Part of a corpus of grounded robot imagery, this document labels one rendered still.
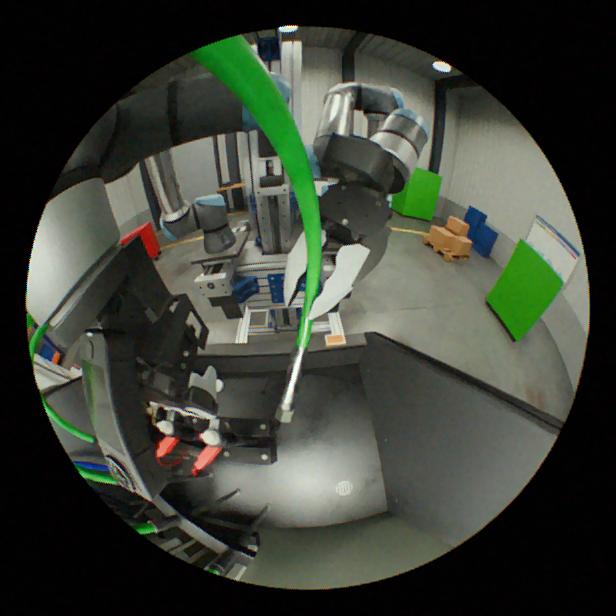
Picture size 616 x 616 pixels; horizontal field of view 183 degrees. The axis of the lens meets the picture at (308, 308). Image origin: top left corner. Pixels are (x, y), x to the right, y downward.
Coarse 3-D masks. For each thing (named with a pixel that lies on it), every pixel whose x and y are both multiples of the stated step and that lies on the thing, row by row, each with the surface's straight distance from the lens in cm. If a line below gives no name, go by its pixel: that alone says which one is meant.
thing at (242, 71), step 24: (216, 48) 6; (240, 48) 7; (216, 72) 7; (240, 72) 7; (264, 72) 7; (240, 96) 7; (264, 96) 7; (264, 120) 8; (288, 120) 8; (288, 144) 9; (288, 168) 10; (312, 192) 12; (312, 216) 13; (312, 240) 15; (312, 264) 17; (312, 288) 18
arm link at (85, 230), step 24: (72, 192) 10; (96, 192) 11; (48, 216) 10; (72, 216) 10; (96, 216) 10; (48, 240) 10; (72, 240) 10; (96, 240) 10; (48, 264) 10; (72, 264) 9; (96, 264) 10; (48, 288) 10; (72, 288) 10; (48, 312) 10
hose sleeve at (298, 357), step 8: (296, 352) 19; (304, 352) 19; (296, 360) 19; (304, 360) 20; (288, 368) 20; (296, 368) 20; (288, 376) 20; (296, 376) 20; (288, 384) 20; (296, 384) 20; (288, 392) 21; (296, 392) 21; (280, 400) 22; (288, 400) 21; (288, 408) 21
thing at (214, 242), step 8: (208, 232) 76; (216, 232) 75; (224, 232) 76; (232, 232) 80; (208, 240) 77; (216, 240) 75; (224, 240) 77; (232, 240) 78; (208, 248) 78; (216, 248) 76; (224, 248) 76
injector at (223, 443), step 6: (228, 420) 30; (228, 426) 30; (222, 432) 27; (228, 432) 29; (234, 432) 31; (222, 438) 26; (228, 438) 28; (234, 438) 30; (240, 438) 34; (246, 438) 37; (252, 438) 42; (210, 444) 26; (216, 444) 26; (222, 444) 26; (228, 444) 28; (234, 444) 30; (240, 444) 34; (246, 444) 38; (252, 444) 42
